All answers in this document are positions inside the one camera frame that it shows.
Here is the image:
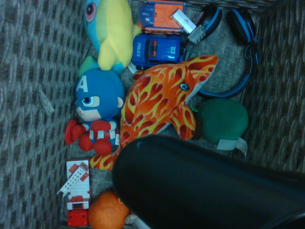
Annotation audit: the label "orange plush pumpkin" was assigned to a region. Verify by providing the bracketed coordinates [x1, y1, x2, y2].
[87, 191, 131, 229]

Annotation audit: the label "orange toy truck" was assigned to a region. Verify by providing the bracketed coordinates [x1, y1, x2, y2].
[138, 0, 207, 45]

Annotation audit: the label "grey woven wicker basket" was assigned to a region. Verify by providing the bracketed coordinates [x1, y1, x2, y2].
[0, 0, 305, 229]

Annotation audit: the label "red white toy fire truck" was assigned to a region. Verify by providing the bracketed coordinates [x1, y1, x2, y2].
[56, 158, 92, 227]

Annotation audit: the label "black and blue headphones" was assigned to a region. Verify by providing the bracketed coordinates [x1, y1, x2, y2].
[184, 4, 259, 99]

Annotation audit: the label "black Sony gamepad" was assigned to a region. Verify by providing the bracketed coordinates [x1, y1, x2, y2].
[112, 134, 305, 229]

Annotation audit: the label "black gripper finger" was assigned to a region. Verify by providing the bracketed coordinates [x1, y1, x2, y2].
[269, 213, 305, 229]

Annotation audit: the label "Captain America plush doll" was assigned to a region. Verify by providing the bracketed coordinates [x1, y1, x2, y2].
[64, 68, 126, 156]

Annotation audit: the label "orange flame dolphin plush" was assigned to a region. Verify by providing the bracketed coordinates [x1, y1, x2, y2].
[90, 54, 219, 171]

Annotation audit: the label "green round plush toy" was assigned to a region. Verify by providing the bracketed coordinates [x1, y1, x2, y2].
[190, 98, 249, 157]

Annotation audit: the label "blue toy police car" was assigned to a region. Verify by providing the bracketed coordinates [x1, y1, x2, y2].
[130, 33, 187, 71]

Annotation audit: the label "yellow and blue fish plush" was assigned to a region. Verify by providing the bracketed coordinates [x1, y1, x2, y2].
[78, 0, 142, 77]

